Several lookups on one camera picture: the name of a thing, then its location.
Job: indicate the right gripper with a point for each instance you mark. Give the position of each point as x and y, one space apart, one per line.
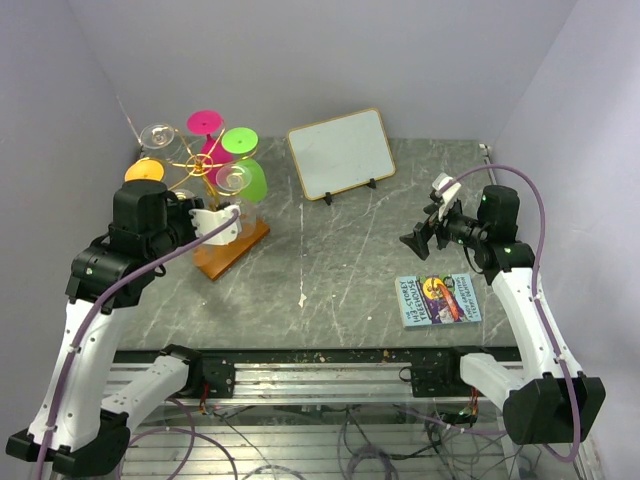
418 238

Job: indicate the clear wine glass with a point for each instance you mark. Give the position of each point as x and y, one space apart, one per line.
232 180
160 141
203 255

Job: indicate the green plastic wine glass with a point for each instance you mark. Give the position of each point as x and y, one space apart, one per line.
242 143

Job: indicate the pink plastic wine glass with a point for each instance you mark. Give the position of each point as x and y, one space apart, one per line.
211 125

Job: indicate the orange plastic wine glass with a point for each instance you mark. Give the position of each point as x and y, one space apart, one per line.
145 169

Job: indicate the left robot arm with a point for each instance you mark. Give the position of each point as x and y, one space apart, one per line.
78 431

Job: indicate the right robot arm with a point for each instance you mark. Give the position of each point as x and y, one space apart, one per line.
552 400

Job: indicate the treehouse children's book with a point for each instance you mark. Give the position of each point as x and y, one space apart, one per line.
437 300

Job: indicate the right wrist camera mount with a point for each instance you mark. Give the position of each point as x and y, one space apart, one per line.
444 194

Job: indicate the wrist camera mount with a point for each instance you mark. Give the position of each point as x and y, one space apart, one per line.
219 228
444 194

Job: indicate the small whiteboard wooden frame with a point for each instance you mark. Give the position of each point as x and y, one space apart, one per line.
342 153

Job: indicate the aluminium rail frame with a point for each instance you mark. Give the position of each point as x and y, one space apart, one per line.
382 413

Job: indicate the gold wire glass rack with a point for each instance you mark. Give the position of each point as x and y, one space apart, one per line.
197 166

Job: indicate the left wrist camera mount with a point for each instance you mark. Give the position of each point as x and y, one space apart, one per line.
219 228

